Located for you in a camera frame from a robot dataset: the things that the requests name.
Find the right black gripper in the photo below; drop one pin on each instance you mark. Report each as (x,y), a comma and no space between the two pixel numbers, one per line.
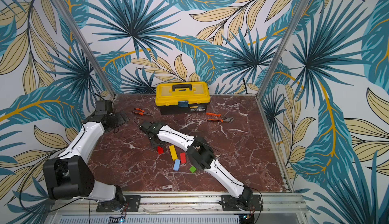
(146,127)

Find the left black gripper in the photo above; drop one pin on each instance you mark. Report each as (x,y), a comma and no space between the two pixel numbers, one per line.
(121,120)

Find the red block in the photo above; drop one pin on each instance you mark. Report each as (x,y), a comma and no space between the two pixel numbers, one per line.
(182,158)
(160,150)

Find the yellow block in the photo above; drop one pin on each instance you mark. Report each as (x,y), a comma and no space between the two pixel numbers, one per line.
(173,152)

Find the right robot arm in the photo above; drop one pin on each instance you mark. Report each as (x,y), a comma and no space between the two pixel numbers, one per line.
(200,155)

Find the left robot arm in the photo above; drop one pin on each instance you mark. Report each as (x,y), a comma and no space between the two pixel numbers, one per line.
(68,176)

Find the yellow black toolbox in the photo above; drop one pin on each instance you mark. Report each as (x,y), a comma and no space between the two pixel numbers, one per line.
(183,97)

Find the light blue block lower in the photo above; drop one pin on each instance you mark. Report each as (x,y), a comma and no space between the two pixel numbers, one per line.
(176,165)

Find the green small cube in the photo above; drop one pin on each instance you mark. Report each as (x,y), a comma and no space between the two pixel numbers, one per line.
(192,169)

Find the small orange-handled pliers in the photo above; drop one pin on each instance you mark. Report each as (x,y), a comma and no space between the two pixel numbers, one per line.
(141,112)

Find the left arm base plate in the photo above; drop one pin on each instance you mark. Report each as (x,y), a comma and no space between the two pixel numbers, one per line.
(127,203)

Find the large orange-handled pliers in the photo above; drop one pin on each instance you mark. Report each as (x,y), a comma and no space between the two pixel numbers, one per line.
(219,118)

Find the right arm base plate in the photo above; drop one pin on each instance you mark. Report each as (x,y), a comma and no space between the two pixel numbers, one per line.
(230,203)

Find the aluminium front rail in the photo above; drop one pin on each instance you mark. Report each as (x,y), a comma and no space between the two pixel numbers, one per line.
(187,208)

